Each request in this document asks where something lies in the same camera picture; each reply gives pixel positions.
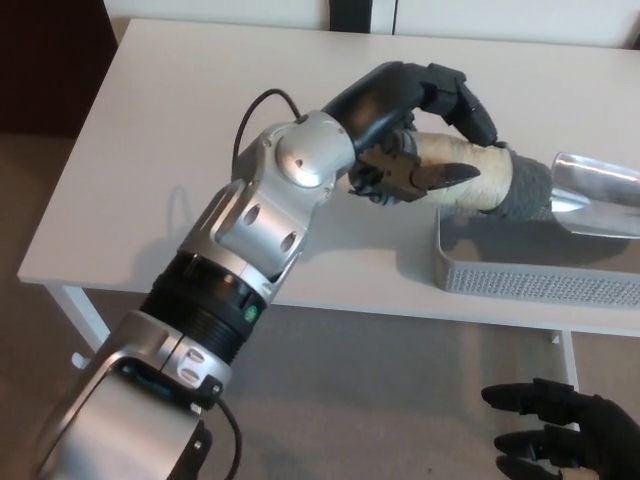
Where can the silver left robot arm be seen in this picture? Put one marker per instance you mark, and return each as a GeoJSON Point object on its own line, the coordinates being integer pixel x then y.
{"type": "Point", "coordinates": [260, 220]}

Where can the white desk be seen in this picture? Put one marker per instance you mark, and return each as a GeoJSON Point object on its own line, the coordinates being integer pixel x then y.
{"type": "Point", "coordinates": [175, 125]}

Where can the white desk leg hook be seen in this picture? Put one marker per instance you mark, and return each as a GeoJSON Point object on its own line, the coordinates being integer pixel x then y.
{"type": "Point", "coordinates": [82, 361]}

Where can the dark brown wooden cabinet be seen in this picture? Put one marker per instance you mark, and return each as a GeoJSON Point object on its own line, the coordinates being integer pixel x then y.
{"type": "Point", "coordinates": [50, 65]}

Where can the grey perforated container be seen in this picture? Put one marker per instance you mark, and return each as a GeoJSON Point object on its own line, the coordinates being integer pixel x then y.
{"type": "Point", "coordinates": [525, 285]}

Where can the white cabinet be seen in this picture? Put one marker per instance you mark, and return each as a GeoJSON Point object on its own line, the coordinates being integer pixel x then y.
{"type": "Point", "coordinates": [475, 15]}

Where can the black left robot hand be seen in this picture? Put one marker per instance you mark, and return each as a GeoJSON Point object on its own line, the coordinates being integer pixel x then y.
{"type": "Point", "coordinates": [370, 105]}

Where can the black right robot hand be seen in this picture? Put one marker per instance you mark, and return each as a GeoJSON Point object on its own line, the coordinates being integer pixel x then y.
{"type": "Point", "coordinates": [600, 440]}

